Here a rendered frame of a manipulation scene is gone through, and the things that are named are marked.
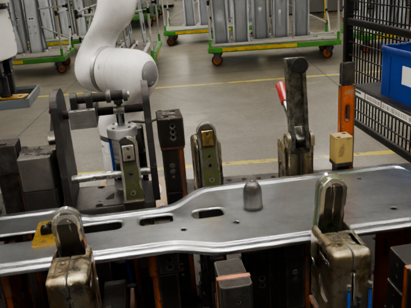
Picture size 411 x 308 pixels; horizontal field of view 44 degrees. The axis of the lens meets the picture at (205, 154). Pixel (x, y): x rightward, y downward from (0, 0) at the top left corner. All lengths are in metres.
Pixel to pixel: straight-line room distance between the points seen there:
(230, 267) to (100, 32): 0.82
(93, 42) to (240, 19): 6.42
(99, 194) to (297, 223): 0.44
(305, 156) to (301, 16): 7.08
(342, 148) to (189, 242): 0.38
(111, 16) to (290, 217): 0.74
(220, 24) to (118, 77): 6.48
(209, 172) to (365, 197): 0.29
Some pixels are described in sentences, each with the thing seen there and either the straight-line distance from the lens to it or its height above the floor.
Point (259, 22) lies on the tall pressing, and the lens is 7.98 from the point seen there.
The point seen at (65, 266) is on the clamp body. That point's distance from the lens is 0.69.
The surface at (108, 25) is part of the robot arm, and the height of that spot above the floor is 1.26.
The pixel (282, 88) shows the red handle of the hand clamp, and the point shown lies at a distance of 1.07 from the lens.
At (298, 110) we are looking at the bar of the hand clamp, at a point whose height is 1.12.
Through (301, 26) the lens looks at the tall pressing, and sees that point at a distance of 8.06.
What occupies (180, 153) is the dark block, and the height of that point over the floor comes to 1.04.
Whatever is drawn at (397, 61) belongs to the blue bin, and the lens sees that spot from 1.39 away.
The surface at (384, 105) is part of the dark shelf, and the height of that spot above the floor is 1.02.
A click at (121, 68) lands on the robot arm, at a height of 1.17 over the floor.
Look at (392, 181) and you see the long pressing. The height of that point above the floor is 1.00.
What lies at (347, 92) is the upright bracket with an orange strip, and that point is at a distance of 1.03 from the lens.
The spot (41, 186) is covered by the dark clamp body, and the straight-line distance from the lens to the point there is 1.01.
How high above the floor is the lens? 1.39
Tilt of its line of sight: 20 degrees down
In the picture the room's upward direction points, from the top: 4 degrees counter-clockwise
